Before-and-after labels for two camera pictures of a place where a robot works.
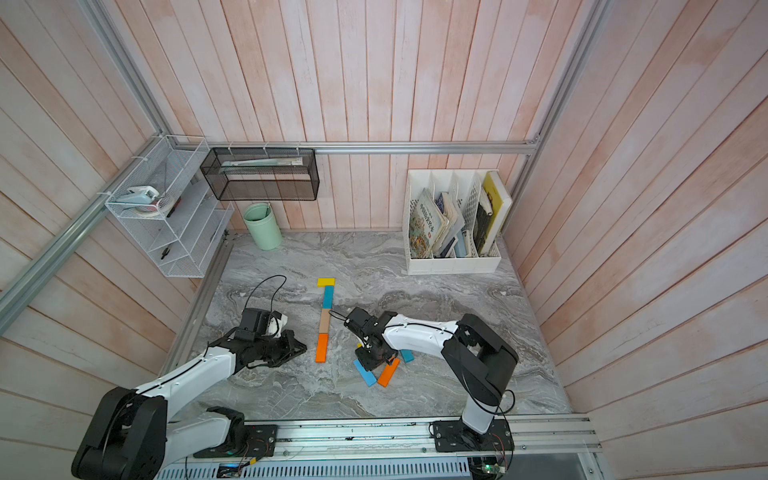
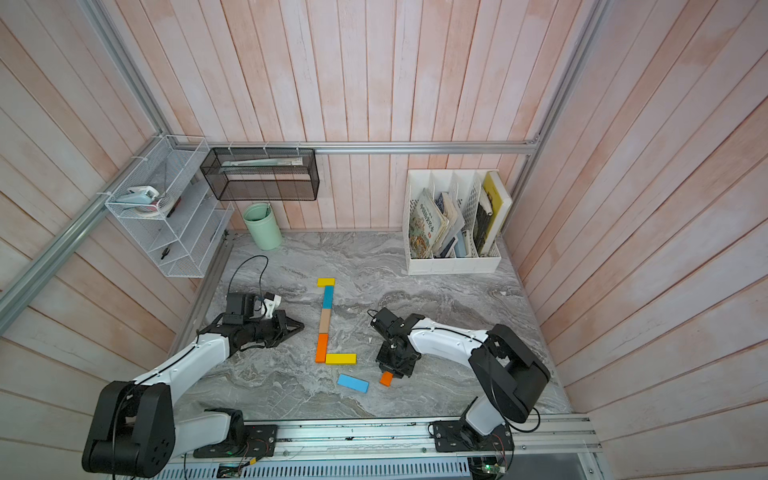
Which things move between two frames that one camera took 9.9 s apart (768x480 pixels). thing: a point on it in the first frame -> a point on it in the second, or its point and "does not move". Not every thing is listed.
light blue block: (366, 375) -> (353, 383)
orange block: (321, 347) does not move
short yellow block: (322, 282) does not move
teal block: (328, 297) does not move
